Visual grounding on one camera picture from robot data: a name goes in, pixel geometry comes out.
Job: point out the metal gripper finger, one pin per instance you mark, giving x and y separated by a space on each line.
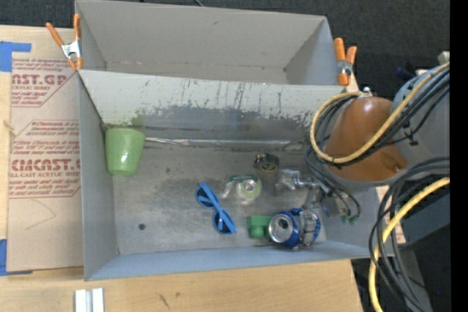
291 180
309 226

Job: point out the blue drink can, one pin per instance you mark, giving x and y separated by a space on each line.
283 228

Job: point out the dark tape roll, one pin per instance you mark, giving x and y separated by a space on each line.
266 161

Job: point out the clear tape dispenser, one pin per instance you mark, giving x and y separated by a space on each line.
248 188

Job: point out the green plastic block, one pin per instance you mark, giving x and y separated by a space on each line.
256 226

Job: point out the blue sunglasses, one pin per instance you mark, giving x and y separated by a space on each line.
204 198

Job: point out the grey metal bin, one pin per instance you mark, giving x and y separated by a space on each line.
175 230

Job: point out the green plastic cup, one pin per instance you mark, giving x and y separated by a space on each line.
123 151

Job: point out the brown cardboard board red print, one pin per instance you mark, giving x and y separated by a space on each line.
44 223

